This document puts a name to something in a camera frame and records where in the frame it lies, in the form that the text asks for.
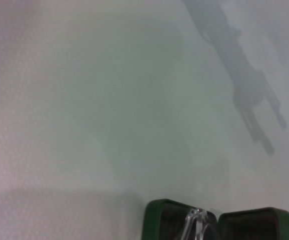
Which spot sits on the clear white glasses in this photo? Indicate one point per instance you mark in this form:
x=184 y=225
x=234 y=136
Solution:
x=193 y=220

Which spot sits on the green glasses case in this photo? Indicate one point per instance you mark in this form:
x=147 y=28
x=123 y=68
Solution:
x=157 y=212

